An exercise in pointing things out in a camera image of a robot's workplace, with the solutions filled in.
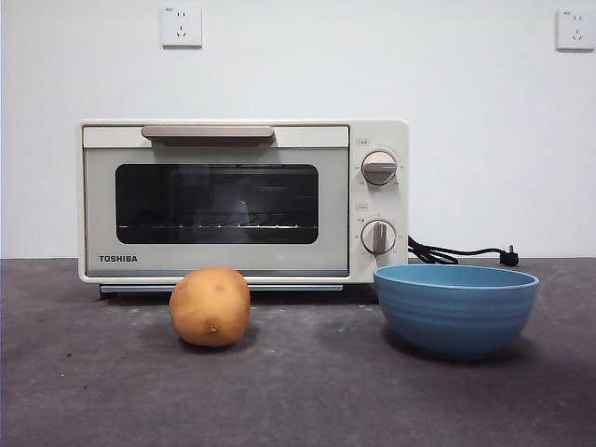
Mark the cream Toshiba toaster oven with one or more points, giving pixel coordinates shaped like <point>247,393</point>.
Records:
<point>396,205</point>

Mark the oven door with glass window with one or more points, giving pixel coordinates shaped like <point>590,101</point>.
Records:
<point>100,209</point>

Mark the brown potato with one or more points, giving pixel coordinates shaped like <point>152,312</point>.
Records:
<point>209,307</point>

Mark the white wall socket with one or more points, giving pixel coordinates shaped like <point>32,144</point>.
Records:
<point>181,28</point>
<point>577,30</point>

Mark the cream oven temperature knob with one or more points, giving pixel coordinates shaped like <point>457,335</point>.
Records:
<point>379,167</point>

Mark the cream oven timer knob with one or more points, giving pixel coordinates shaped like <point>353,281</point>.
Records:
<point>379,236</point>

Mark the blue ribbed bowl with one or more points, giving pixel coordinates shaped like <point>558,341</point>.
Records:
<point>456,321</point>

